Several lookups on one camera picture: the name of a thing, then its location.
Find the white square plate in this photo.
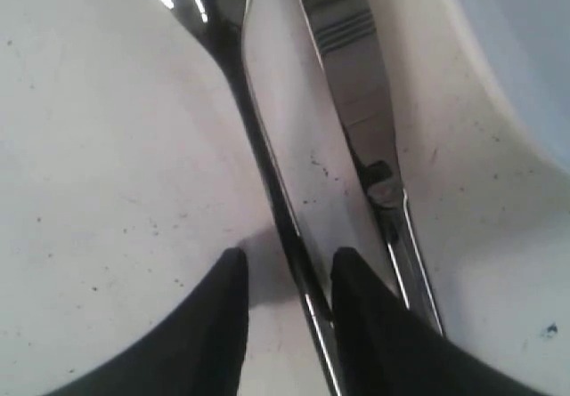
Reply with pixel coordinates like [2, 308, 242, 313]
[355, 0, 570, 192]

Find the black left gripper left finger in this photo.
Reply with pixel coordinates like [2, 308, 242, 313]
[55, 247, 248, 395]

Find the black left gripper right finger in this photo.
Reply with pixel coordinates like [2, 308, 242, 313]
[331, 247, 536, 395]

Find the steel spoon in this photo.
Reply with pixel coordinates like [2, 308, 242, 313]
[159, 0, 348, 395]

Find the steel table knife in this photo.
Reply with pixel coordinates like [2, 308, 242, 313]
[299, 0, 444, 334]

